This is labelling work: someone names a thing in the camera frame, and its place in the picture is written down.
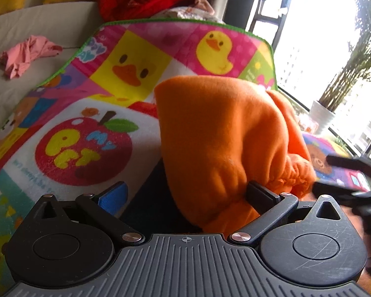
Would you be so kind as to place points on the pink garment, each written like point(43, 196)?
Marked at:
point(27, 54)

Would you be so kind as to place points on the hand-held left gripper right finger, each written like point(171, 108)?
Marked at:
point(264, 199)

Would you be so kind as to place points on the white floral cloth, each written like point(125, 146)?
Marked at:
point(185, 14)

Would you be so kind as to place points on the orange printed box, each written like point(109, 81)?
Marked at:
point(308, 124)

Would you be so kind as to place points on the orange pumpkin costume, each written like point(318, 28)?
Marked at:
point(216, 136)

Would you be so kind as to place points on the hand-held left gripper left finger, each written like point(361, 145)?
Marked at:
point(113, 199)

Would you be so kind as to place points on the tall palm plant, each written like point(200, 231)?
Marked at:
point(355, 68)

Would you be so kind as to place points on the beige sofa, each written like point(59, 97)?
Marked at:
point(49, 21)

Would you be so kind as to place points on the white ribbed plant pot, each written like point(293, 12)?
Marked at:
point(322, 116)

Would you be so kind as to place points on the pale pink cloth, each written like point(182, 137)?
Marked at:
point(204, 3)

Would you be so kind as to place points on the colourful cartoon play mat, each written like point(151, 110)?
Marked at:
point(80, 99)

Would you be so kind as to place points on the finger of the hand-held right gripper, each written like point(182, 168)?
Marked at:
point(334, 191)
point(352, 163)

